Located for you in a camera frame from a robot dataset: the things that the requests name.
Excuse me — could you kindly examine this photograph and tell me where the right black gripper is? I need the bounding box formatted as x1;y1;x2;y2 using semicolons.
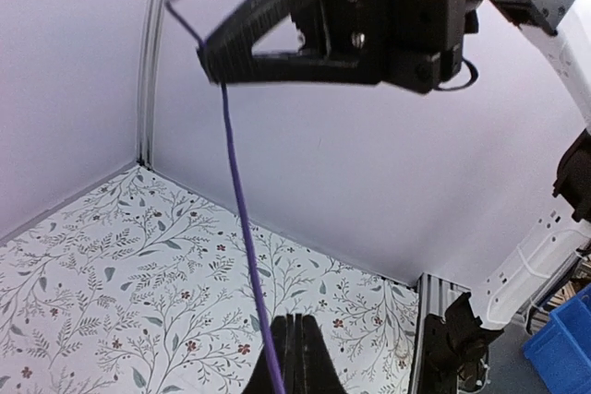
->
198;0;464;94

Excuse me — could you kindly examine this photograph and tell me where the right aluminium frame post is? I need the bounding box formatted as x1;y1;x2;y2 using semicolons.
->
136;0;165;170

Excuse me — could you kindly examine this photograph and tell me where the blue plastic crate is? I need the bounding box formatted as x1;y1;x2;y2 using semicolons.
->
523;286;590;394

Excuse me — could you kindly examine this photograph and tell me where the front aluminium rail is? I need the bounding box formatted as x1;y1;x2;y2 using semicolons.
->
408;272;469;394

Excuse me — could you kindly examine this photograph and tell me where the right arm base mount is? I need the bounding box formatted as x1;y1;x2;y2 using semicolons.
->
419;293;503;394

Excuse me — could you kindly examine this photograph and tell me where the floral table cloth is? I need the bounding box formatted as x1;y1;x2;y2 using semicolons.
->
1;167;418;393

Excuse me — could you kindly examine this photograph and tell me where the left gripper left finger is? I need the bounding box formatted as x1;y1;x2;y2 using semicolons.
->
247;315;296;394

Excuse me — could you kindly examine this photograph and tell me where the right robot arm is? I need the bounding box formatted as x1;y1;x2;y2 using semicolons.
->
197;0;590;354

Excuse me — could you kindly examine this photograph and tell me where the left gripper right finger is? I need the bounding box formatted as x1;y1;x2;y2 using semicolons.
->
295;315;346;394

